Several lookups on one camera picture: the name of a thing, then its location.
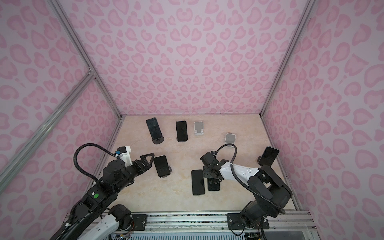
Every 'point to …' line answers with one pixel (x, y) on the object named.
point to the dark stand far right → (259, 159)
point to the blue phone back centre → (181, 131)
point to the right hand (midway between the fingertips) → (210, 173)
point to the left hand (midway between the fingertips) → (149, 155)
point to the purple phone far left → (154, 128)
